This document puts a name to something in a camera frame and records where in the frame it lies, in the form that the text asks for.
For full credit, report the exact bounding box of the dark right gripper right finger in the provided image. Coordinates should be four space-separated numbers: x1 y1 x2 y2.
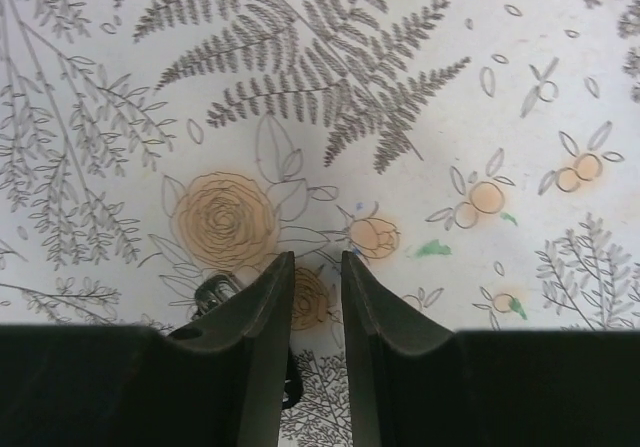
341 252 639 446

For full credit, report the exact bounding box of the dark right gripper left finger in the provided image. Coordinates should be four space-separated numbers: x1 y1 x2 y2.
1 252 295 446

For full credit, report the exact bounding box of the black head key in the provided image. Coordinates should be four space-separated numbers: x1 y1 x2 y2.
191 274 304 410

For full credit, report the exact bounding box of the floral table mat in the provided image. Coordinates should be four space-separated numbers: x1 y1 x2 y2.
1 0 639 446

